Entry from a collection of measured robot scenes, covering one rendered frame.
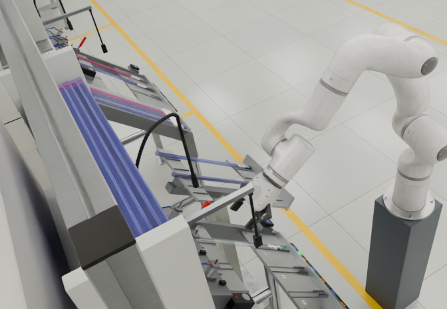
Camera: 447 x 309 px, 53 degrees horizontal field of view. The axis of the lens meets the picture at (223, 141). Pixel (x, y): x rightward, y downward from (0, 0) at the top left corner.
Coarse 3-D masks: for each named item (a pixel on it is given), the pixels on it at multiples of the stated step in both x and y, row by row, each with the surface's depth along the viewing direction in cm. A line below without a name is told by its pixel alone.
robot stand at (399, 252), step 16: (384, 208) 178; (384, 224) 183; (400, 224) 173; (416, 224) 170; (432, 224) 179; (384, 240) 189; (400, 240) 178; (416, 240) 179; (432, 240) 189; (384, 256) 194; (400, 256) 184; (416, 256) 188; (368, 272) 215; (384, 272) 201; (400, 272) 190; (416, 272) 199; (368, 288) 222; (384, 288) 208; (400, 288) 199; (416, 288) 211; (384, 304) 215; (400, 304) 210
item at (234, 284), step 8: (200, 232) 144; (208, 248) 138; (216, 248) 140; (208, 256) 133; (216, 256) 136; (224, 264) 134; (224, 272) 130; (232, 272) 132; (232, 280) 129; (240, 280) 131; (232, 288) 125; (240, 288) 127; (256, 304) 124
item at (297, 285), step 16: (272, 240) 168; (272, 256) 156; (288, 256) 163; (272, 272) 146; (288, 272) 152; (304, 272) 157; (288, 288) 142; (304, 288) 148; (304, 304) 139; (320, 304) 144
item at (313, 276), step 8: (280, 232) 173; (280, 240) 171; (288, 248) 167; (296, 256) 164; (304, 264) 160; (312, 272) 157; (320, 280) 154; (320, 288) 154; (328, 288) 152; (328, 296) 151; (336, 304) 148
